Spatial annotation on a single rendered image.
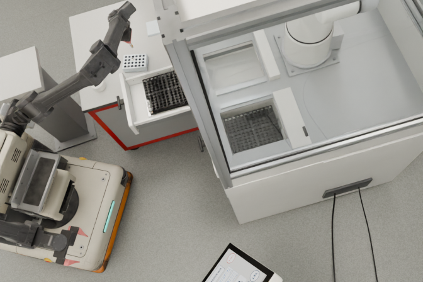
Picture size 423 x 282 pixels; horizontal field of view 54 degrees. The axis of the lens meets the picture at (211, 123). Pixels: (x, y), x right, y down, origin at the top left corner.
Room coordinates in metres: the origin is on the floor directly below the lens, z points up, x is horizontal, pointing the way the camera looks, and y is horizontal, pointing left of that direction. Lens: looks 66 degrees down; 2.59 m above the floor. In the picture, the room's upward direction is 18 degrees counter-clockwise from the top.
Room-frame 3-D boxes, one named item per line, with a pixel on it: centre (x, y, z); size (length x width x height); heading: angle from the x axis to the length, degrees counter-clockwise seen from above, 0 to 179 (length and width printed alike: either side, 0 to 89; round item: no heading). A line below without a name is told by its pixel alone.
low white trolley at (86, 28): (1.41, 0.31, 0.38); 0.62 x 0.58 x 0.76; 178
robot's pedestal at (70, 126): (1.47, 0.94, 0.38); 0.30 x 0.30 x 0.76; 1
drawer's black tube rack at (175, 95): (0.99, 0.14, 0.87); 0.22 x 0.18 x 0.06; 88
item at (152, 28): (1.46, 0.11, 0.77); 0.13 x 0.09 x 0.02; 84
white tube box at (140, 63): (1.27, 0.28, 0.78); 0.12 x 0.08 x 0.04; 73
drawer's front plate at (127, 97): (1.00, 0.34, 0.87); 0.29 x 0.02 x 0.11; 178
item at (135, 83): (0.99, 0.13, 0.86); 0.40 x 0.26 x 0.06; 88
